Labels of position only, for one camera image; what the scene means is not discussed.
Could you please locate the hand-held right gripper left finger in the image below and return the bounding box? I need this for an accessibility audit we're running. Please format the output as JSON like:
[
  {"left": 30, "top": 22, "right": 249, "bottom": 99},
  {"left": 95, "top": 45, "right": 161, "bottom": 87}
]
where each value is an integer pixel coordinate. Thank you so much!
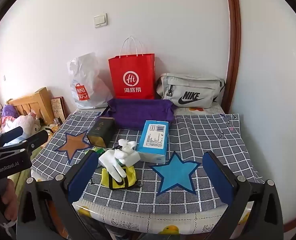
[{"left": 17, "top": 150, "right": 100, "bottom": 240}]

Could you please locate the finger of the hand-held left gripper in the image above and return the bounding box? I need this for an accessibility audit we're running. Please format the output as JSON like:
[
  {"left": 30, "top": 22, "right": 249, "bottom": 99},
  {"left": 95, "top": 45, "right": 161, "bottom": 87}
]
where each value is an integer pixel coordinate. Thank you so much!
[
  {"left": 0, "top": 126, "right": 24, "bottom": 147},
  {"left": 2, "top": 130, "right": 49, "bottom": 154}
]

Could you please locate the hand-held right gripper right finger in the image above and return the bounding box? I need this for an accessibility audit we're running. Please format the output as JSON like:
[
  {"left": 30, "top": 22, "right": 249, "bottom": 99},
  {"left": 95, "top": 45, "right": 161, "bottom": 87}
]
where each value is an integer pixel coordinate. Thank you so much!
[{"left": 202, "top": 151, "right": 284, "bottom": 240}]

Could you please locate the green tissue packet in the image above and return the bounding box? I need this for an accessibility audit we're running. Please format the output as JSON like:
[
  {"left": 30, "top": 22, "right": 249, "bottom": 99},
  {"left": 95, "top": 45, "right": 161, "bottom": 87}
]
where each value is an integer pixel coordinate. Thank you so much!
[{"left": 84, "top": 148, "right": 106, "bottom": 155}]

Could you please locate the white glove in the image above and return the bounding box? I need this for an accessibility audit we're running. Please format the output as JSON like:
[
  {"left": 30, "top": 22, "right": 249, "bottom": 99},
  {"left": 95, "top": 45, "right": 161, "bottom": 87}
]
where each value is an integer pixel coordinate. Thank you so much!
[{"left": 99, "top": 138, "right": 141, "bottom": 183}]

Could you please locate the yellow pouch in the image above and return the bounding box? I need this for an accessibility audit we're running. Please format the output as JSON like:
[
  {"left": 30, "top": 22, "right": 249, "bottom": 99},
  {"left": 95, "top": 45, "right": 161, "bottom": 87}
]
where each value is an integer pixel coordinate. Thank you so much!
[{"left": 101, "top": 165, "right": 141, "bottom": 190}]

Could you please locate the purple fabric bin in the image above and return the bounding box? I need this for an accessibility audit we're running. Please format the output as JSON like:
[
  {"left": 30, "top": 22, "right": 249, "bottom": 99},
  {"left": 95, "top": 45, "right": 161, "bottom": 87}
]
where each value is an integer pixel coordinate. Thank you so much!
[{"left": 95, "top": 98, "right": 177, "bottom": 131}]

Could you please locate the person's left hand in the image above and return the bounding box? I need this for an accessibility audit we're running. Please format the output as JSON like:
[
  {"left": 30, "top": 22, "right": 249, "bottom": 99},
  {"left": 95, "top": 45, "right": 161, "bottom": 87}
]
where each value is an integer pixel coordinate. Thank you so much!
[{"left": 0, "top": 180, "right": 18, "bottom": 225}]

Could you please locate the purple plush toy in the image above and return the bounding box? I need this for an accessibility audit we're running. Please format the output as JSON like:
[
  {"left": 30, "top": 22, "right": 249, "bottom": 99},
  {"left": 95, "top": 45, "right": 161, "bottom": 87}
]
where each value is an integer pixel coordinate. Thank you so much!
[{"left": 2, "top": 105, "right": 16, "bottom": 120}]

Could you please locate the patterned book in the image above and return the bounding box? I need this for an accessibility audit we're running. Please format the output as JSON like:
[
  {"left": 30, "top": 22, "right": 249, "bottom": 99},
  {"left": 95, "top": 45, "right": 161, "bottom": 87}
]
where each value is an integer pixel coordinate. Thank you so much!
[{"left": 50, "top": 97, "right": 66, "bottom": 120}]

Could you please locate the wooden bed headboard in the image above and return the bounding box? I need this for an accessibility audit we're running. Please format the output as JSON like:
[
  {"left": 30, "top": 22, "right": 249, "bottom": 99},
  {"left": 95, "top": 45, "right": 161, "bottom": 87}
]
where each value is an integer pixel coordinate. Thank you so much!
[{"left": 8, "top": 87, "right": 55, "bottom": 125}]

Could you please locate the grey checked blanket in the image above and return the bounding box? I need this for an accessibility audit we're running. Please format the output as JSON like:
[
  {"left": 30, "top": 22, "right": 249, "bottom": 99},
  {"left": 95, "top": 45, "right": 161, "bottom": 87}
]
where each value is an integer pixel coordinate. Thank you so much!
[{"left": 31, "top": 111, "right": 265, "bottom": 209}]

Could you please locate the dark green tin box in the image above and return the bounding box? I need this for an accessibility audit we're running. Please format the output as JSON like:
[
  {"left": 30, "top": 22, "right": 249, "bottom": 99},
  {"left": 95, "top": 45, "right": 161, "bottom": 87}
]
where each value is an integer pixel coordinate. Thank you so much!
[{"left": 86, "top": 117, "right": 116, "bottom": 147}]

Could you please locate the blue tissue pack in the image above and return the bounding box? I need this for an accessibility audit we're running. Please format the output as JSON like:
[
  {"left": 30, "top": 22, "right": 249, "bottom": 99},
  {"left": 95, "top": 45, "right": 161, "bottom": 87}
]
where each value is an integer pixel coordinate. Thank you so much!
[{"left": 137, "top": 120, "right": 169, "bottom": 164}]

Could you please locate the white plastic bag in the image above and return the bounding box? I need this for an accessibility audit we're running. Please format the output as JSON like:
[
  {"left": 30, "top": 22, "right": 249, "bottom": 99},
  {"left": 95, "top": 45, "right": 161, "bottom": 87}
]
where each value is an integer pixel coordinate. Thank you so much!
[{"left": 67, "top": 52, "right": 113, "bottom": 110}]

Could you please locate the grey waist bag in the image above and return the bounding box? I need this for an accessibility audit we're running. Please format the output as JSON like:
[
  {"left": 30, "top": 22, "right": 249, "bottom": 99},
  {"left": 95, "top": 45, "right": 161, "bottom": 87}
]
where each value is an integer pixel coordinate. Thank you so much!
[{"left": 155, "top": 73, "right": 226, "bottom": 108}]

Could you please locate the red paper bag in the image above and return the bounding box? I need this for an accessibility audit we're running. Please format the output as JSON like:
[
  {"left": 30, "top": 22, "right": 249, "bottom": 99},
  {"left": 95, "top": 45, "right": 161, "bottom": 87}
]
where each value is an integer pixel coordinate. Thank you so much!
[{"left": 108, "top": 36, "right": 155, "bottom": 100}]

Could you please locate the brown wooden door frame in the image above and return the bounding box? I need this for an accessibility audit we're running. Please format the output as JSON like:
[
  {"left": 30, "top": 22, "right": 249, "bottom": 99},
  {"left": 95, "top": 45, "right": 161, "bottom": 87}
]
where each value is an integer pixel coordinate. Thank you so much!
[{"left": 223, "top": 0, "right": 241, "bottom": 114}]

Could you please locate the white light switch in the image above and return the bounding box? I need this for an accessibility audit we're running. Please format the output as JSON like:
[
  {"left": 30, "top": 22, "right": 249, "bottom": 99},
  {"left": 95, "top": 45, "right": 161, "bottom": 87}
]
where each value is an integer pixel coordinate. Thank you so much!
[{"left": 93, "top": 14, "right": 108, "bottom": 28}]

